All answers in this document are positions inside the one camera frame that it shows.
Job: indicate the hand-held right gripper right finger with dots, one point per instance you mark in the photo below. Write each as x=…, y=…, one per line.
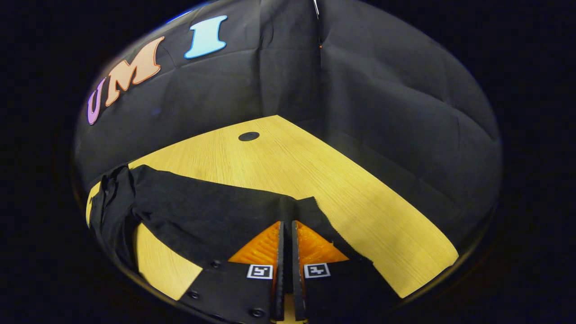
x=297, y=288

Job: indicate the black buttoned jacket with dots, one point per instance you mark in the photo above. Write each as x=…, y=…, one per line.
x=202, y=216

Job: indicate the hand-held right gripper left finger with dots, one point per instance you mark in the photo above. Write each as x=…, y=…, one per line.
x=280, y=279

